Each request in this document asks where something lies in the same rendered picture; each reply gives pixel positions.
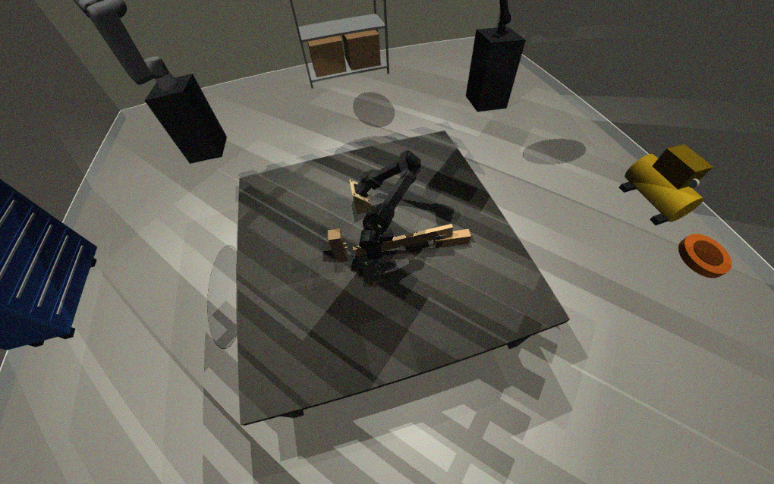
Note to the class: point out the long wooden rail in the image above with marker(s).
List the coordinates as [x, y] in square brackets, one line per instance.
[408, 239]

